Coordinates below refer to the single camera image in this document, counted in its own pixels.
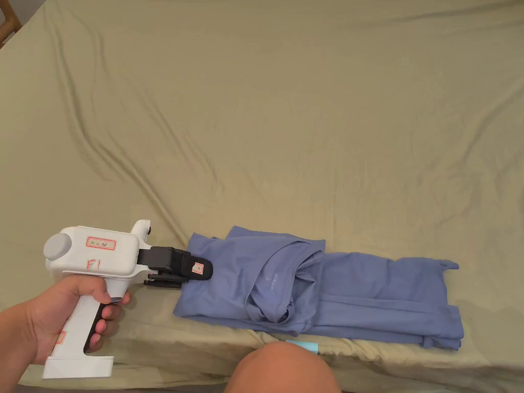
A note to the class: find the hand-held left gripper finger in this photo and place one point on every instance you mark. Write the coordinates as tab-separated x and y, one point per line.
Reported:
195	267
163	282

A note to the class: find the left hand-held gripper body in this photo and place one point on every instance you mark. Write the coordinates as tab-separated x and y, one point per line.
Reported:
98	256

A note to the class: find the blue shirt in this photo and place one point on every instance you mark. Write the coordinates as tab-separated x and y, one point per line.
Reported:
327	286

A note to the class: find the person's left hand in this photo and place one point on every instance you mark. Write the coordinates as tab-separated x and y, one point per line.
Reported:
61	315

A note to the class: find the bed with beige sheet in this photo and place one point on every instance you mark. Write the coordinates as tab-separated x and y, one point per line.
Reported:
286	123

